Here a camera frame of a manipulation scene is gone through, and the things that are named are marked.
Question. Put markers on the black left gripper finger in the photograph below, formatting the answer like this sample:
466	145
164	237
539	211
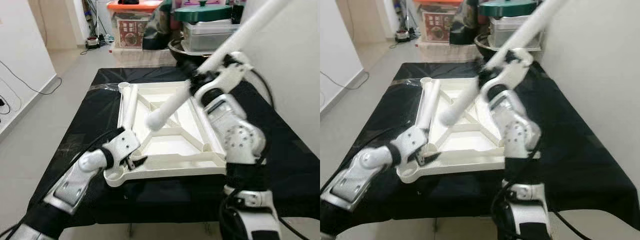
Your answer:
431	157
139	160

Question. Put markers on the white plastic children table top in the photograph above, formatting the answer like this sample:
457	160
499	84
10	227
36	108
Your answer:
170	145
465	145

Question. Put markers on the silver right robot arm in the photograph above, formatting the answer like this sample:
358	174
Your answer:
240	140
520	135

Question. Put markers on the black round wok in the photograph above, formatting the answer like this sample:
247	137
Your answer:
182	55
487	50

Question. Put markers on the clear plastic storage container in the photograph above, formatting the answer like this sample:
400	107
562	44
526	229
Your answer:
210	36
507	32

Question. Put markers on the black plastic bag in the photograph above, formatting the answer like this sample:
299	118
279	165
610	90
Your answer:
157	30
465	25

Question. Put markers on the green round pot lid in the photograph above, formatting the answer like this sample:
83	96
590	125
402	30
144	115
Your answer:
505	8
200	12

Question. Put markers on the red printed carton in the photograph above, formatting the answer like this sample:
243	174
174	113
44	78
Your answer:
130	34
435	26

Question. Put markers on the clear bin with orange lid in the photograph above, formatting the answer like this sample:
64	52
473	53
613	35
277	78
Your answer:
132	6
440	2

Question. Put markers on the small floor appliance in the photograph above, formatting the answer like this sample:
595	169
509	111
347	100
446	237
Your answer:
402	36
92	42

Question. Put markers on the small black bundle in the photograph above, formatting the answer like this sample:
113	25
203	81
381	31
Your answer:
129	1

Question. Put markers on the white cabinet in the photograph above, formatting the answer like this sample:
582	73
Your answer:
105	15

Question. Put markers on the black power adapter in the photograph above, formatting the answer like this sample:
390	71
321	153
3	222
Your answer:
2	105

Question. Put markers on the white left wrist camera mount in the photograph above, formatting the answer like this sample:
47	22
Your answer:
122	145
412	140

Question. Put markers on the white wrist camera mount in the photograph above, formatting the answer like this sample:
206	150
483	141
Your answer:
225	77
122	145
512	72
412	140

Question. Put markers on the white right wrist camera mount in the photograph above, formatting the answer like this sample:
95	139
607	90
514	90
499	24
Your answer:
512	72
225	77

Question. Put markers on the metal folding table frame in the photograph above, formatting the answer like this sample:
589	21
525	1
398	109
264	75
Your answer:
131	230

